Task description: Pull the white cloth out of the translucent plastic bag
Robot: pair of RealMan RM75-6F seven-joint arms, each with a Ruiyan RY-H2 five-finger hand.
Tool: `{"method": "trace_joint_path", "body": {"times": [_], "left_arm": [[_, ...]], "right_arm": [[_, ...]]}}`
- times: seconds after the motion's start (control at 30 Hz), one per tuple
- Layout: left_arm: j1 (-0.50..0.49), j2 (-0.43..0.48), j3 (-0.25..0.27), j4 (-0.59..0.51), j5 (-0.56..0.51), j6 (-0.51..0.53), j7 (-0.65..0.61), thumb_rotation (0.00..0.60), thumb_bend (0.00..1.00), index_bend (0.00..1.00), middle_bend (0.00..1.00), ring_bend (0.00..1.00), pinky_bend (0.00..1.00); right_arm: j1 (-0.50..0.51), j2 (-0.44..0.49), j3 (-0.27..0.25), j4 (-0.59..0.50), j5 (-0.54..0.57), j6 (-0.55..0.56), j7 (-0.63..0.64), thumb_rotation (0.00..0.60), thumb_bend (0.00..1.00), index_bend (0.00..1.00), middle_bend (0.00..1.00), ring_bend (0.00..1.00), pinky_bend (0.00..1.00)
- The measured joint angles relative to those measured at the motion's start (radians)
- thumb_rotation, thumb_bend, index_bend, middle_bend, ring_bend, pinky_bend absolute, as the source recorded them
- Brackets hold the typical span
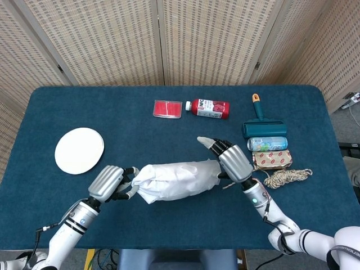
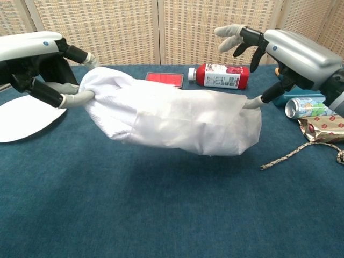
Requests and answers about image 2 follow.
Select red stamp pad case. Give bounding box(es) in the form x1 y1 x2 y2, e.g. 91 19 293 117
145 71 185 89

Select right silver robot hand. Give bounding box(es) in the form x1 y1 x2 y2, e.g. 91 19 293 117
214 24 344 110

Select braided beige rope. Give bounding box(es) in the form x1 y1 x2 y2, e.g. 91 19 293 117
260 141 344 171

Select red juice bottle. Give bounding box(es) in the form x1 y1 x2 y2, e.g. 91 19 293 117
188 63 250 91

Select teal blue tablecloth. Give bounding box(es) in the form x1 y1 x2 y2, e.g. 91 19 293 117
0 64 344 258

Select woven folding screen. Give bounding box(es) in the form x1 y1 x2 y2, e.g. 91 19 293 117
0 0 344 68

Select white round plate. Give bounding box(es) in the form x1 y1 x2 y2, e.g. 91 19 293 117
0 96 67 143

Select gold foil snack package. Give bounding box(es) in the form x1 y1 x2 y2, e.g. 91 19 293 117
297 114 344 143

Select light blue drink can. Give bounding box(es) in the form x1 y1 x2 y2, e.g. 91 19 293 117
284 97 338 119

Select white clothes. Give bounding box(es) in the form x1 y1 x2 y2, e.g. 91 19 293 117
80 67 259 156

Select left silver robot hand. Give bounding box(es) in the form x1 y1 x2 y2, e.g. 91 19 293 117
0 31 100 110

